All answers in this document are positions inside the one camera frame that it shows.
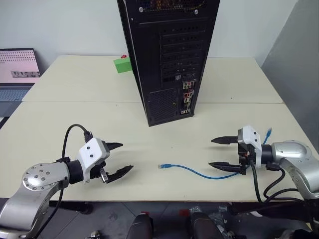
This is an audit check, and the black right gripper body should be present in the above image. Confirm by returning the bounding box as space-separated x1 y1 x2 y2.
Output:
238 142 257 176

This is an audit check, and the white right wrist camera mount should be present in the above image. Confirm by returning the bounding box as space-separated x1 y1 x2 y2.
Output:
237 125 263 167

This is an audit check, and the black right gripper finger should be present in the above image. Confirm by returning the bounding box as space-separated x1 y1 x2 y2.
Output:
208 161 243 174
211 135 239 145

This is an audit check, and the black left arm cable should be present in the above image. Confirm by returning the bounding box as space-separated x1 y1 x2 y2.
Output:
32 123 94 232

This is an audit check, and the green block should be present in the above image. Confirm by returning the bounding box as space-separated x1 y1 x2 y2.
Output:
113 57 133 74

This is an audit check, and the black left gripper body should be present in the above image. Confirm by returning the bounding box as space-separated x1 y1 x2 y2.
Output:
90 140 113 184

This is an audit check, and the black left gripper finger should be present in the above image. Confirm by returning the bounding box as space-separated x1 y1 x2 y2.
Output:
107 142 124 151
107 165 134 184

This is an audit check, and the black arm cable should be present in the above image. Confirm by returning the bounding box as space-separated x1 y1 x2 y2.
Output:
32 123 94 232
249 159 304 204

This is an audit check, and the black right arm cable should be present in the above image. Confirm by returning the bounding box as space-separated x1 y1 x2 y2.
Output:
249 159 304 204

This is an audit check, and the black computer tower case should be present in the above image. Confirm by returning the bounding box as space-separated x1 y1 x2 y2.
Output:
117 0 221 127

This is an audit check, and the blue ethernet cable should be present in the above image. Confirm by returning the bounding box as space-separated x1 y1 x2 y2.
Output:
158 128 273 180

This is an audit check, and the grey laptop with pink screen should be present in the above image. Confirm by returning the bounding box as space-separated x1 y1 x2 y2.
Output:
0 48 42 118

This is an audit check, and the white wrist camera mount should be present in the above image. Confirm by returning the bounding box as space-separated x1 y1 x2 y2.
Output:
237 125 263 167
74 137 111 185

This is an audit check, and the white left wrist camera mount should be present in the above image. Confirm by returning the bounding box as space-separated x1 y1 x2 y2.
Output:
74 137 111 185

